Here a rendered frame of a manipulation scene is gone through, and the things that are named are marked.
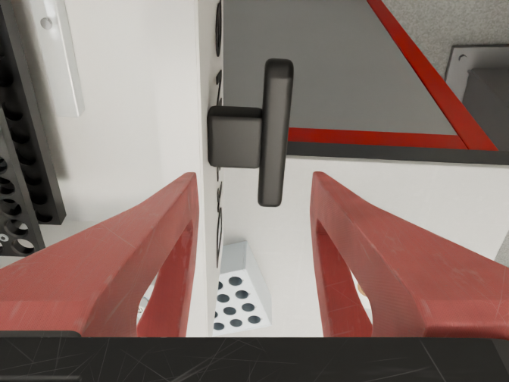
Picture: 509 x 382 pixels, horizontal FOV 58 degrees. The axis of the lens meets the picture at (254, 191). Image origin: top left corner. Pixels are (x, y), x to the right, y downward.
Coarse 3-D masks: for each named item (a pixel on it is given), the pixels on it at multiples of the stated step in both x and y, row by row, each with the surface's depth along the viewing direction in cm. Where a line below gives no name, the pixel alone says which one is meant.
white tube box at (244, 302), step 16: (224, 256) 43; (240, 256) 43; (224, 272) 42; (240, 272) 41; (256, 272) 45; (224, 288) 43; (240, 288) 43; (256, 288) 43; (224, 304) 44; (240, 304) 44; (256, 304) 44; (224, 320) 45; (240, 320) 47; (256, 320) 46
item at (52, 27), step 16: (32, 0) 23; (48, 0) 23; (48, 16) 24; (64, 16) 24; (48, 32) 24; (64, 32) 24; (48, 48) 25; (64, 48) 25; (48, 64) 25; (64, 64) 25; (48, 80) 26; (64, 80) 26; (64, 96) 26; (80, 96) 27; (64, 112) 27; (80, 112) 27
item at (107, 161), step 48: (96, 0) 24; (144, 0) 24; (96, 48) 26; (144, 48) 26; (48, 96) 28; (96, 96) 27; (144, 96) 27; (48, 144) 29; (96, 144) 29; (144, 144) 29; (96, 192) 32; (144, 192) 32; (48, 240) 31
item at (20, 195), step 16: (0, 112) 21; (0, 128) 22; (0, 144) 22; (16, 160) 23; (0, 176) 23; (16, 176) 23; (0, 192) 24; (16, 192) 24; (0, 208) 25; (32, 208) 25; (0, 224) 25; (32, 224) 25; (16, 240) 26; (32, 240) 26; (16, 256) 27
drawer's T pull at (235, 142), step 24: (264, 72) 19; (288, 72) 18; (264, 96) 19; (288, 96) 19; (216, 120) 20; (240, 120) 20; (264, 120) 20; (288, 120) 20; (216, 144) 21; (240, 144) 20; (264, 144) 20; (264, 168) 21; (264, 192) 22
